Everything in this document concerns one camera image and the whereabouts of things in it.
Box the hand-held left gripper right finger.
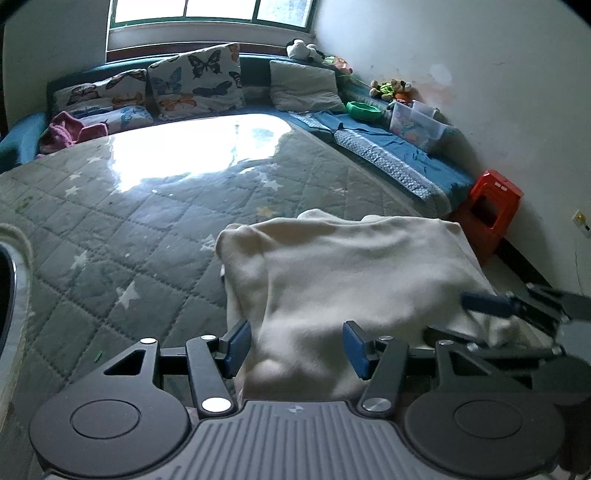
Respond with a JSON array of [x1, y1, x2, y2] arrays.
[[342, 320, 534, 418]]

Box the large butterfly print cushion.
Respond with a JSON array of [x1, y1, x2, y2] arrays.
[[147, 42, 245, 121]]

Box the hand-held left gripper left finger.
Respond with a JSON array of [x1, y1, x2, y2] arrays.
[[92, 318, 252, 418]]

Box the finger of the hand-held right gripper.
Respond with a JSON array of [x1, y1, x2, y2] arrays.
[[462, 283, 591, 339], [426, 328, 566, 361]]

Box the brown green plush toy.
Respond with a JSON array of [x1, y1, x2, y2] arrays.
[[369, 78, 413, 103]]

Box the blue side mattress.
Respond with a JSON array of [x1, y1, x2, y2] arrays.
[[291, 111, 476, 215]]

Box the clear plastic storage box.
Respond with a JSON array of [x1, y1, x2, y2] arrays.
[[389, 99, 455, 153]]

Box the red plastic stool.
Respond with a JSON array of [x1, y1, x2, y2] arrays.
[[450, 169, 525, 264]]

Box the blue sofa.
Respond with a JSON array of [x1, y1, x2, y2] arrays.
[[0, 53, 476, 220]]

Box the flat butterfly print cushion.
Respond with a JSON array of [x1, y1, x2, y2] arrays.
[[52, 69, 148, 114]]

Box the quilted grey table mat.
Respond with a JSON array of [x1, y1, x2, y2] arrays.
[[0, 113, 462, 480]]

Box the grey cushion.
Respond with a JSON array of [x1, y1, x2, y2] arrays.
[[269, 60, 347, 114]]

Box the cream pants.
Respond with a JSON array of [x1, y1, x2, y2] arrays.
[[216, 209, 555, 402]]

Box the pink garment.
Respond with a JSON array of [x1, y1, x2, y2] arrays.
[[37, 111, 109, 158]]

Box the green bowl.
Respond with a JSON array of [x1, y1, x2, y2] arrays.
[[345, 100, 384, 123]]

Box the window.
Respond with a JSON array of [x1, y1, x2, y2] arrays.
[[107, 0, 317, 33]]

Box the blue butterfly print pillow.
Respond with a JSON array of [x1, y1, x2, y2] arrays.
[[78, 105, 154, 137]]

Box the panda plush toy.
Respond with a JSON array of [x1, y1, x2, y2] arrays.
[[286, 39, 326, 63]]

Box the orange green toy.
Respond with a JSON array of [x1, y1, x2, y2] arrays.
[[323, 55, 354, 77]]

